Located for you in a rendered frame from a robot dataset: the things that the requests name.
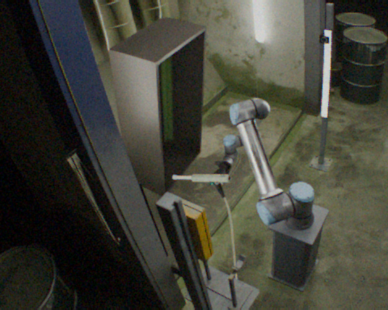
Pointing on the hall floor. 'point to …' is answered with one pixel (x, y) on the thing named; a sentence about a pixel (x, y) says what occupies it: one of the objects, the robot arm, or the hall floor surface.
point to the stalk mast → (183, 249)
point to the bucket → (335, 73)
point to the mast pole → (328, 115)
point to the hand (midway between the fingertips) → (214, 182)
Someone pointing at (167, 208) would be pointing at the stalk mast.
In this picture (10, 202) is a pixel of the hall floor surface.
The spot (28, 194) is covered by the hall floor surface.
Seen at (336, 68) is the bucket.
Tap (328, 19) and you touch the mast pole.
